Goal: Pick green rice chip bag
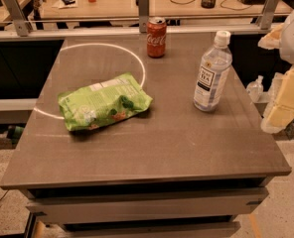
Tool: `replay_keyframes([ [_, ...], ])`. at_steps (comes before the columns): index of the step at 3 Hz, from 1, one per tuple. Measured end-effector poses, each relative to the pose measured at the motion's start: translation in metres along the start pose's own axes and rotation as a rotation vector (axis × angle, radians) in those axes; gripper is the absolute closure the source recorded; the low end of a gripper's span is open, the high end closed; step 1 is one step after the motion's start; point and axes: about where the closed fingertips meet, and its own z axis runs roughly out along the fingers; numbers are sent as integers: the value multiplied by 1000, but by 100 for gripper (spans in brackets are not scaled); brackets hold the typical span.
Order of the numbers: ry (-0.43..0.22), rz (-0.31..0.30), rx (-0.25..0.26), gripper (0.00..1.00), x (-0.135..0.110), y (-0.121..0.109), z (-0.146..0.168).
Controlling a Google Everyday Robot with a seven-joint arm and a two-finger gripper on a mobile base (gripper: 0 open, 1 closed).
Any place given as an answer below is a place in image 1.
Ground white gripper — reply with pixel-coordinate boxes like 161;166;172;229
257;10;294;134

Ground green rice chip bag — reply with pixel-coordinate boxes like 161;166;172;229
58;73;152;132

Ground clear tea water bottle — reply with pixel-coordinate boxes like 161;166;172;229
194;31;232;112

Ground black mesh pen cup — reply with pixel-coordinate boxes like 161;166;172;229
201;0;217;9

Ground orange soda can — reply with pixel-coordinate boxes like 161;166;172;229
147;17;167;58

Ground grey drawer cabinet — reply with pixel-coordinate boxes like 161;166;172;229
21;177;274;238

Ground green bottle on floor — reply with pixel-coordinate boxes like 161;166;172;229
7;125;24;140

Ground right metal rail bracket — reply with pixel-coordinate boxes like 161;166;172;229
257;0;280;30

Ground metal rail bracket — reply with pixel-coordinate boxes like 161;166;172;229
257;0;280;30
3;0;32;37
136;0;149;33

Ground middle metal rail bracket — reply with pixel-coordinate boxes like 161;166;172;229
136;0;149;33

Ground left metal rail bracket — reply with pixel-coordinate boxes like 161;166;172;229
3;0;32;37

